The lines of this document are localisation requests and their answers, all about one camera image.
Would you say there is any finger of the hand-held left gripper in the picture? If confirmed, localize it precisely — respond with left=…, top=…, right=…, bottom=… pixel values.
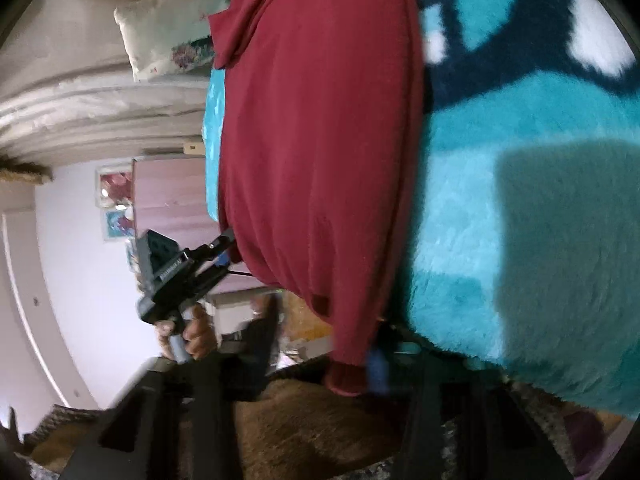
left=194, top=254, right=232, bottom=306
left=187, top=228, right=237, bottom=267

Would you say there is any cream floral pillow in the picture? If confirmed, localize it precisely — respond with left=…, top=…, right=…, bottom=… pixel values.
left=113, top=0, right=242, bottom=84

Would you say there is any person's left hand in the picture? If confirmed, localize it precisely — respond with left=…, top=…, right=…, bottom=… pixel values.
left=154, top=303, right=219, bottom=362

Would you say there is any teal patterned fleece blanket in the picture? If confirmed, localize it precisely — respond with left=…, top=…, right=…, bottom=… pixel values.
left=201, top=0, right=640, bottom=411

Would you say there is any red floral wall picture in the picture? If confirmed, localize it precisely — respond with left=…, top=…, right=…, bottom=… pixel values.
left=95, top=166, right=135, bottom=209

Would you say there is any brown fuzzy blanket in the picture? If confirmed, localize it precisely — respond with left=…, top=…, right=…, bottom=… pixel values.
left=27, top=377, right=408, bottom=480

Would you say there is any dark red shirt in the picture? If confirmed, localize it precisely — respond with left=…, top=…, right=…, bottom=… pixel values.
left=207, top=0, right=427, bottom=397

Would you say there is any teal wall picture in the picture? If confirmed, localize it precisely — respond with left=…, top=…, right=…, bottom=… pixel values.
left=104, top=209, right=137, bottom=243

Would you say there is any cream bed sheet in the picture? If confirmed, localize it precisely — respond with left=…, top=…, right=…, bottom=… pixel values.
left=0, top=0, right=251, bottom=173

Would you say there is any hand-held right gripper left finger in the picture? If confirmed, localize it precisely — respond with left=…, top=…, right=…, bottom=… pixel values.
left=59, top=296, right=284, bottom=480

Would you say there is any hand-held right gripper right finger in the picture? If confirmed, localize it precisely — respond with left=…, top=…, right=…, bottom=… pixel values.
left=367, top=327, right=573, bottom=480

